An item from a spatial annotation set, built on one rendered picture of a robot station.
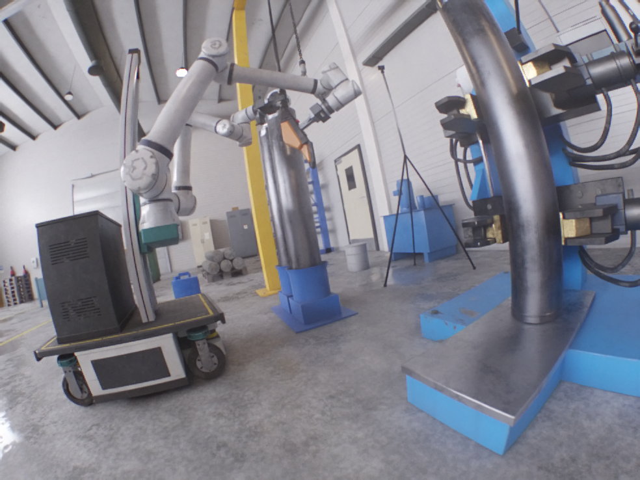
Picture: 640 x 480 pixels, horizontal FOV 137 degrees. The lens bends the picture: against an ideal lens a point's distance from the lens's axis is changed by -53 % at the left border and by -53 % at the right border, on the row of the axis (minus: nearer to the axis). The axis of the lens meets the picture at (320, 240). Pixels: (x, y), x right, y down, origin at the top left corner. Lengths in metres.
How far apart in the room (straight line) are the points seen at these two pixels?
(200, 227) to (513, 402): 10.32
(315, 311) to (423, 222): 1.85
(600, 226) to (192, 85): 1.46
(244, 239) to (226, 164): 3.31
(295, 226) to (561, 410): 1.62
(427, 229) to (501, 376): 2.55
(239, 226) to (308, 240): 8.90
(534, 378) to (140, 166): 1.33
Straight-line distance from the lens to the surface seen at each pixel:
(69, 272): 1.29
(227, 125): 1.40
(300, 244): 1.71
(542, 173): 0.97
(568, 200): 1.18
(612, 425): 0.90
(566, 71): 0.89
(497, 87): 1.02
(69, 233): 1.29
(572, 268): 1.45
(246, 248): 10.54
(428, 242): 3.15
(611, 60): 1.10
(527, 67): 0.94
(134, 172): 1.02
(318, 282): 1.72
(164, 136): 1.07
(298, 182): 1.74
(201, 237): 10.44
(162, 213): 1.16
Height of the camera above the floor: 0.59
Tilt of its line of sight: 2 degrees down
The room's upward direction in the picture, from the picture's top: 10 degrees counter-clockwise
